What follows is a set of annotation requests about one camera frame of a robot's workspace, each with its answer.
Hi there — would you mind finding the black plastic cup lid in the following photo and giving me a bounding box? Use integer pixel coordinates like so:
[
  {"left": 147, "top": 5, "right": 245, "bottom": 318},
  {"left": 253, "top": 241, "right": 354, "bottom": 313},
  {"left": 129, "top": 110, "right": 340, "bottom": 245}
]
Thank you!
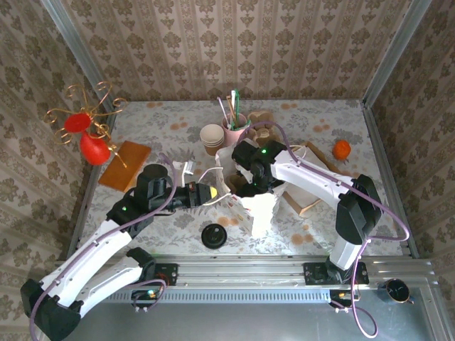
[{"left": 200, "top": 223, "right": 228, "bottom": 249}]

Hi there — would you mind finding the white paper gift bag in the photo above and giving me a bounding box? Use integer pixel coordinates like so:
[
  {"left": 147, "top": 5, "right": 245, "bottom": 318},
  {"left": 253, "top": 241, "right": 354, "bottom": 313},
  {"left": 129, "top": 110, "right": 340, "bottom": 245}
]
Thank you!
[{"left": 200, "top": 144, "right": 309, "bottom": 238}]

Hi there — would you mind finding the pink ceramic cup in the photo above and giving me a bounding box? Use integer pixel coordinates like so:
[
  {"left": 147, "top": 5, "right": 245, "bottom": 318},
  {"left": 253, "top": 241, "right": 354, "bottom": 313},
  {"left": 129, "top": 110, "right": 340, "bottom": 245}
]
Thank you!
[{"left": 222, "top": 112, "right": 249, "bottom": 146}]

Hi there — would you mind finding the orange wooden board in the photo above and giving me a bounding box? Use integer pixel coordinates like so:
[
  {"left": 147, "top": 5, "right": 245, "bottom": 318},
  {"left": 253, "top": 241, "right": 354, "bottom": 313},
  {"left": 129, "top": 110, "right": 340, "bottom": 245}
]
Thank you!
[{"left": 97, "top": 140, "right": 152, "bottom": 193}]

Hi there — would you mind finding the stack of brown paper cups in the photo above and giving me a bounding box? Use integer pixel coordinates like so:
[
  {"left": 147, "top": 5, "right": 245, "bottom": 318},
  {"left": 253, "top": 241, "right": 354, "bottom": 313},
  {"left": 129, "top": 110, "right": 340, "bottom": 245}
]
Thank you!
[{"left": 199, "top": 124, "right": 225, "bottom": 157}]

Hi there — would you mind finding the red vase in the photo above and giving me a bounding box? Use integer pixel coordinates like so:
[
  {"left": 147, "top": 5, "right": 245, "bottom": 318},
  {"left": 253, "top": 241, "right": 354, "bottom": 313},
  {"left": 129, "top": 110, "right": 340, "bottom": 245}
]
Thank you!
[{"left": 63, "top": 113, "right": 112, "bottom": 166}]

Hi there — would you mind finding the wooden tray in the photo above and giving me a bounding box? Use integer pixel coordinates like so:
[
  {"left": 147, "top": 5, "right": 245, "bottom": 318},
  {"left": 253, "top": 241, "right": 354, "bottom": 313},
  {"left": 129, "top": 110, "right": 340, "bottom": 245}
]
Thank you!
[{"left": 280, "top": 141, "right": 351, "bottom": 217}]

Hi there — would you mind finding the floral tablecloth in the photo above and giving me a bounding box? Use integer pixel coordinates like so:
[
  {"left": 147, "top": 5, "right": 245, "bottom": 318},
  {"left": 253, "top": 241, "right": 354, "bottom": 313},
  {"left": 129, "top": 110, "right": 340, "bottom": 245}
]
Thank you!
[{"left": 76, "top": 99, "right": 408, "bottom": 256}]

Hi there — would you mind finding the orange tangerine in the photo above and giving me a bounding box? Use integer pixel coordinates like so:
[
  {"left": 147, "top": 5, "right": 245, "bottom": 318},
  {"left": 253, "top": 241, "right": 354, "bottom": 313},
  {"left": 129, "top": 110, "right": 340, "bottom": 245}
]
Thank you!
[{"left": 332, "top": 139, "right": 352, "bottom": 161}]

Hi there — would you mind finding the small controller board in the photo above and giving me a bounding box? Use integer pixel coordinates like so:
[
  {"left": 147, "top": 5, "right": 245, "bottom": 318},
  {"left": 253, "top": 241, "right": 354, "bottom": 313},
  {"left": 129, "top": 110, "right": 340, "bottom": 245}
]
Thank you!
[
  {"left": 131, "top": 289, "right": 161, "bottom": 308},
  {"left": 328, "top": 288, "right": 356, "bottom": 306}
]

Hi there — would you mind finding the dark mug with gold rim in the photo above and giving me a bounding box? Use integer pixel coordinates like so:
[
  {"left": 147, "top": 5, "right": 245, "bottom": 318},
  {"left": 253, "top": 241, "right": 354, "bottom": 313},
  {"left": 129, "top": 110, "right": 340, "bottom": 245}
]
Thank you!
[{"left": 377, "top": 278, "right": 415, "bottom": 305}]

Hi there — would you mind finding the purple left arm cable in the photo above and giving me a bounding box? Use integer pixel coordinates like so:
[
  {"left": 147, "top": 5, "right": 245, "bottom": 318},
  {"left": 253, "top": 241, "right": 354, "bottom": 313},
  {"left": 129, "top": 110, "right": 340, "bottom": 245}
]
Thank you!
[{"left": 30, "top": 152, "right": 178, "bottom": 341}]

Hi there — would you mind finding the gold wire ornament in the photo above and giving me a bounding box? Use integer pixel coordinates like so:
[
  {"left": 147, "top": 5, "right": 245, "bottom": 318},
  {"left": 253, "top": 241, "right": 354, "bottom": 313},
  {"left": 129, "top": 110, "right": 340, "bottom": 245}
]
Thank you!
[{"left": 44, "top": 81, "right": 128, "bottom": 170}]

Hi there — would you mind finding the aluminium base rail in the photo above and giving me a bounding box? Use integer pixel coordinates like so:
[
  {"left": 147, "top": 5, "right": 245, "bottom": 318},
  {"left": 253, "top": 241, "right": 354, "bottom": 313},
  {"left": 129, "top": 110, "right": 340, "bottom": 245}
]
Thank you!
[{"left": 53, "top": 254, "right": 437, "bottom": 288}]

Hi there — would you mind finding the grey slotted cable duct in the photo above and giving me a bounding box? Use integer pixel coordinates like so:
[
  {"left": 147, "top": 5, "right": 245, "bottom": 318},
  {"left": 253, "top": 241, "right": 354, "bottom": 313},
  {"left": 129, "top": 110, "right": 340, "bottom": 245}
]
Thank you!
[{"left": 85, "top": 288, "right": 333, "bottom": 303}]

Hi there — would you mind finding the aluminium frame post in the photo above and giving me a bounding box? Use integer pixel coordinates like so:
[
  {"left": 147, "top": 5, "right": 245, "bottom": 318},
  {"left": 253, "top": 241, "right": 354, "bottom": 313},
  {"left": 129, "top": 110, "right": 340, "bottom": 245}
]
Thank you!
[
  {"left": 39, "top": 0, "right": 120, "bottom": 134},
  {"left": 360, "top": 0, "right": 433, "bottom": 107}
]

